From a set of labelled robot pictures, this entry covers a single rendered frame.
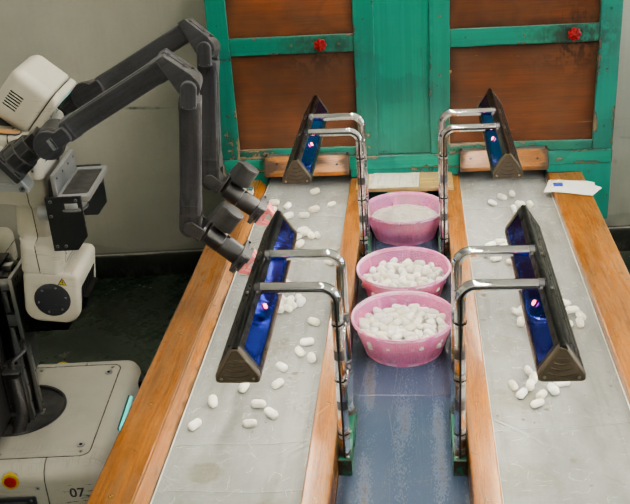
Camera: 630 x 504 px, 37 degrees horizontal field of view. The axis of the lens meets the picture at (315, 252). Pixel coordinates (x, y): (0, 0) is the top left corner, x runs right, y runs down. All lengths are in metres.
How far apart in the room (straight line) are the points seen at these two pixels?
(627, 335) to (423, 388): 0.50
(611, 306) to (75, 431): 1.61
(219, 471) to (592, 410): 0.81
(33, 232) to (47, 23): 1.64
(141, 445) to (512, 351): 0.90
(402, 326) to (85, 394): 1.19
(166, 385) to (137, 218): 2.28
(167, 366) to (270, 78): 1.32
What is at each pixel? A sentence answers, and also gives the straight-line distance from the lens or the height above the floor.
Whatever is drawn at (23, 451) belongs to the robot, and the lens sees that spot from 2.99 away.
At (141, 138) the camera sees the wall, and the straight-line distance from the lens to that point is 4.30.
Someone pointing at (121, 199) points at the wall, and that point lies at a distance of 4.42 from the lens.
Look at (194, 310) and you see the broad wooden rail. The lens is 2.53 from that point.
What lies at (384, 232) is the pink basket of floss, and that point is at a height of 0.72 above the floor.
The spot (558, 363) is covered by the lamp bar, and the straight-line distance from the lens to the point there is 1.65.
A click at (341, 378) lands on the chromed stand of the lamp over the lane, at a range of 1.92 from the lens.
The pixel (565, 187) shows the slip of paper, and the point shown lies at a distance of 3.23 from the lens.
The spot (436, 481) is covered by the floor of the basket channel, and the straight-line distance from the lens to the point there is 2.02.
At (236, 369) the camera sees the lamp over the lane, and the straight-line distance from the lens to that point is 1.67.
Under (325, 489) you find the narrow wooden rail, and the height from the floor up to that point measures 0.76.
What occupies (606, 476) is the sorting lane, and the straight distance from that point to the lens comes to 1.97.
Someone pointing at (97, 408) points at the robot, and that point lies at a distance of 3.10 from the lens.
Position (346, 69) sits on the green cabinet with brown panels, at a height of 1.15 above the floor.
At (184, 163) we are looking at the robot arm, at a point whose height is 1.15.
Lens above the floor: 1.95
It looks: 25 degrees down
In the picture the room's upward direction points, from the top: 4 degrees counter-clockwise
